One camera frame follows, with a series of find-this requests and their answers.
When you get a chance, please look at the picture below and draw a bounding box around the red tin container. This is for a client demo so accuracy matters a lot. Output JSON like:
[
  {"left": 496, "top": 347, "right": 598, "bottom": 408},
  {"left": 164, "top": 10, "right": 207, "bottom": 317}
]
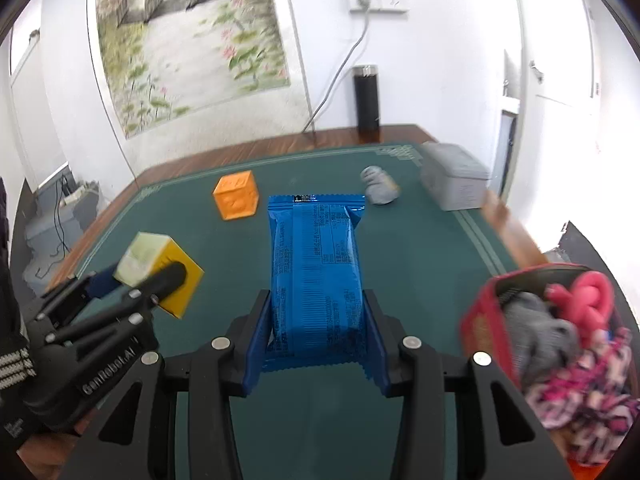
[{"left": 460, "top": 262, "right": 636, "bottom": 480}]

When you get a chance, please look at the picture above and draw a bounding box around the white power strip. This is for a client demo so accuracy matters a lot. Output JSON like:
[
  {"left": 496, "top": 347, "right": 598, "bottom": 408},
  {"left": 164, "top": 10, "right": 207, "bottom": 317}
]
[{"left": 60, "top": 182, "right": 98, "bottom": 206}]

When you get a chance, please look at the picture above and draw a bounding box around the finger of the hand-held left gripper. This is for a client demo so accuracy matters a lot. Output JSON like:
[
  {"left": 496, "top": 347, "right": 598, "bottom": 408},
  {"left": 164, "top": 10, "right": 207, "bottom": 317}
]
[
  {"left": 117, "top": 262, "right": 188, "bottom": 313},
  {"left": 37, "top": 270, "right": 123, "bottom": 323}
]

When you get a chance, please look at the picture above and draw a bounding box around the grey cable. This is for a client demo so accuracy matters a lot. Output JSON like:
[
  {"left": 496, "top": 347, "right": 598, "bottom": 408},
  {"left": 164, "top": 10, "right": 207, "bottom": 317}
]
[{"left": 302, "top": 0, "right": 373, "bottom": 133}]

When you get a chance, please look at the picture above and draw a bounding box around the blue snack packet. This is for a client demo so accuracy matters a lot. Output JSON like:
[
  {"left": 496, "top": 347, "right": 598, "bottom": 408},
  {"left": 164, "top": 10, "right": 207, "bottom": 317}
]
[{"left": 262, "top": 193, "right": 368, "bottom": 373}]

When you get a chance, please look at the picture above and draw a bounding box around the green table mat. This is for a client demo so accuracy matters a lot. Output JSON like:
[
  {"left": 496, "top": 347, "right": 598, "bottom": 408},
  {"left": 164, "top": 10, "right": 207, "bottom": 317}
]
[{"left": 75, "top": 142, "right": 518, "bottom": 480}]

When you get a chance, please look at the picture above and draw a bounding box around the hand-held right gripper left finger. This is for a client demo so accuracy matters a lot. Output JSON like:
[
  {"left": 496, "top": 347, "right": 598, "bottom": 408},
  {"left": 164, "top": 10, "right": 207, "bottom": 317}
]
[{"left": 57, "top": 288, "right": 273, "bottom": 480}]

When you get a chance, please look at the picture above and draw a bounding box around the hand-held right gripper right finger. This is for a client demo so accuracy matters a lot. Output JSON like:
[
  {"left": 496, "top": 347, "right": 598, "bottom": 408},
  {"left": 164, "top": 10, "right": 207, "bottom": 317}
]
[{"left": 362, "top": 290, "right": 573, "bottom": 480}]

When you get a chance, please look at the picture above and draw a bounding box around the lotus painting wall scroll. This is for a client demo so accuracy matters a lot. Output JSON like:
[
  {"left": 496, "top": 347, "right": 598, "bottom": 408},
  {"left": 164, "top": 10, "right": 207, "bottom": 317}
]
[{"left": 87, "top": 0, "right": 313, "bottom": 176}]

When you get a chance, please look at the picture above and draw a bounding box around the black thermos bottle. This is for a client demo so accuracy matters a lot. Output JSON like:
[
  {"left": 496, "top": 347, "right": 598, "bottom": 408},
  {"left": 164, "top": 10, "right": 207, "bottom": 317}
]
[{"left": 352, "top": 65, "right": 381, "bottom": 142}]

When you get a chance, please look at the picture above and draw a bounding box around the person's left hand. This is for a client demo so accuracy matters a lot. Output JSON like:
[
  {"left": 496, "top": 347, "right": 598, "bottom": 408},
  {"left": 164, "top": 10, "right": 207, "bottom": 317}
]
[{"left": 22, "top": 430, "right": 83, "bottom": 480}]

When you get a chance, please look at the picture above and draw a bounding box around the yellow cube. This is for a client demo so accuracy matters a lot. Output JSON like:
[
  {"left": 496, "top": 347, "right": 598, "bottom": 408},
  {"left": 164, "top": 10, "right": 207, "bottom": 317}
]
[{"left": 114, "top": 232, "right": 205, "bottom": 319}]

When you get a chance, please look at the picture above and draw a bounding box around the small grey rolled sock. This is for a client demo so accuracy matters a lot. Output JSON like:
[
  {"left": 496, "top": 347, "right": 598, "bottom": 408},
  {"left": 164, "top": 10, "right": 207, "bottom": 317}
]
[{"left": 360, "top": 165, "right": 401, "bottom": 206}]

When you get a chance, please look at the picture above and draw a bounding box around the grey tin box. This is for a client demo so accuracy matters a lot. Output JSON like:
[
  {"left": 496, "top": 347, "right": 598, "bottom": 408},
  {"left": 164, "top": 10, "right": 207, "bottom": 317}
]
[{"left": 419, "top": 142, "right": 492, "bottom": 212}]

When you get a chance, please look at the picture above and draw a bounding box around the white door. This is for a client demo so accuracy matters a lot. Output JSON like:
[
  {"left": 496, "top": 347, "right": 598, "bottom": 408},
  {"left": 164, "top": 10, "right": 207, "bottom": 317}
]
[{"left": 520, "top": 0, "right": 601, "bottom": 111}]

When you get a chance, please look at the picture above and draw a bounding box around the grey cabinet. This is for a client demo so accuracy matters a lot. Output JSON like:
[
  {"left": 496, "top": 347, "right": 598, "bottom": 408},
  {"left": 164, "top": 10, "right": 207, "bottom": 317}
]
[{"left": 22, "top": 160, "right": 103, "bottom": 298}]

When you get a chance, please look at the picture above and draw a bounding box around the pink leopard print sock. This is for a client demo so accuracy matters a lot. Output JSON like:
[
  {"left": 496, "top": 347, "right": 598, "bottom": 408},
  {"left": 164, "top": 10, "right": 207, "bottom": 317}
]
[{"left": 525, "top": 327, "right": 633, "bottom": 466}]

